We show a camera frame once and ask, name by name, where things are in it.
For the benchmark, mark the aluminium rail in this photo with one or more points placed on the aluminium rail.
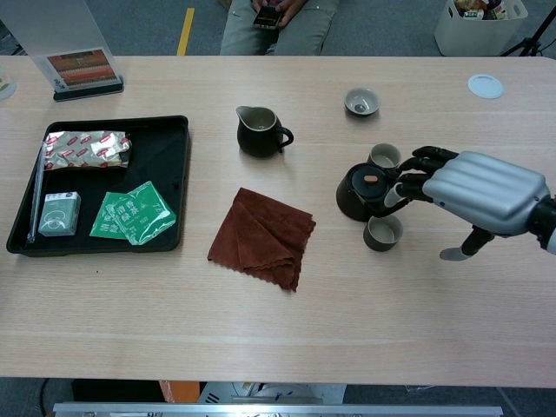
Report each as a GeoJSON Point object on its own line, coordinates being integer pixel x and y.
{"type": "Point", "coordinates": [304, 410]}

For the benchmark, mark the grey teacup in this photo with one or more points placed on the grey teacup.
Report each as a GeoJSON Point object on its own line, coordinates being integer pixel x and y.
{"type": "Point", "coordinates": [370, 99]}
{"type": "Point", "coordinates": [373, 241]}
{"type": "Point", "coordinates": [384, 154]}

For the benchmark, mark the white storage bin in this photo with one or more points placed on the white storage bin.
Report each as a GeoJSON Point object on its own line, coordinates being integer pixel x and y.
{"type": "Point", "coordinates": [469, 35]}

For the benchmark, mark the acrylic sign stand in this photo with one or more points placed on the acrylic sign stand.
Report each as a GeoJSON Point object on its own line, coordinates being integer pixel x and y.
{"type": "Point", "coordinates": [82, 69]}

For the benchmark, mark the black plastic tray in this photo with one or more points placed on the black plastic tray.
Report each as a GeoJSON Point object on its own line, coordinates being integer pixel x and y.
{"type": "Point", "coordinates": [160, 152]}

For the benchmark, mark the orange panel under table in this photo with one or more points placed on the orange panel under table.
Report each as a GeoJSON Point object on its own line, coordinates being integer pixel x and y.
{"type": "Point", "coordinates": [178, 391]}

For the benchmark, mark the black smartphone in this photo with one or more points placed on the black smartphone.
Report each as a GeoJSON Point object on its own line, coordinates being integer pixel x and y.
{"type": "Point", "coordinates": [268, 18]}

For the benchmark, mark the silver foil tea packet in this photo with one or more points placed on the silver foil tea packet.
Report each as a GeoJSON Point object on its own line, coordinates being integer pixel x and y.
{"type": "Point", "coordinates": [87, 150]}

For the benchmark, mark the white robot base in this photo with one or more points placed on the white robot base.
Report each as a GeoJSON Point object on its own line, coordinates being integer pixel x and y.
{"type": "Point", "coordinates": [269, 393]}

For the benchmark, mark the green tea sachet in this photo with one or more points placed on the green tea sachet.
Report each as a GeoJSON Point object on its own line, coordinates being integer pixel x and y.
{"type": "Point", "coordinates": [102, 221]}
{"type": "Point", "coordinates": [145, 208]}

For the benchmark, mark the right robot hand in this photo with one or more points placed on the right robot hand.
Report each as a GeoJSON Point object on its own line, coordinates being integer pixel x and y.
{"type": "Point", "coordinates": [486, 191]}

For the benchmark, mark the grey-green small tea box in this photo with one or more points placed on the grey-green small tea box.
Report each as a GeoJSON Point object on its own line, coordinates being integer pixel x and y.
{"type": "Point", "coordinates": [58, 215]}

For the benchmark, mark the black teapot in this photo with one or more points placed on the black teapot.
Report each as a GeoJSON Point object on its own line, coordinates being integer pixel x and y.
{"type": "Point", "coordinates": [352, 204]}

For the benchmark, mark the white table grommet cap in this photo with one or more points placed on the white table grommet cap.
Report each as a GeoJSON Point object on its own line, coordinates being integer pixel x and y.
{"type": "Point", "coordinates": [485, 86]}

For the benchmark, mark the black tripod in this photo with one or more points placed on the black tripod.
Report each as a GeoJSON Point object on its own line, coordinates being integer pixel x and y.
{"type": "Point", "coordinates": [527, 43]}

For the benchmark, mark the seated person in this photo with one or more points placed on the seated person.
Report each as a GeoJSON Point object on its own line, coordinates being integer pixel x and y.
{"type": "Point", "coordinates": [243, 39]}

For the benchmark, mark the white round dish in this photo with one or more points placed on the white round dish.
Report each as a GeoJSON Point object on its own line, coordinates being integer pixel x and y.
{"type": "Point", "coordinates": [5, 89]}

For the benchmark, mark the brown folded cloth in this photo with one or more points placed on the brown folded cloth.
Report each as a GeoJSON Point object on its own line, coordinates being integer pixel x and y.
{"type": "Point", "coordinates": [260, 239]}

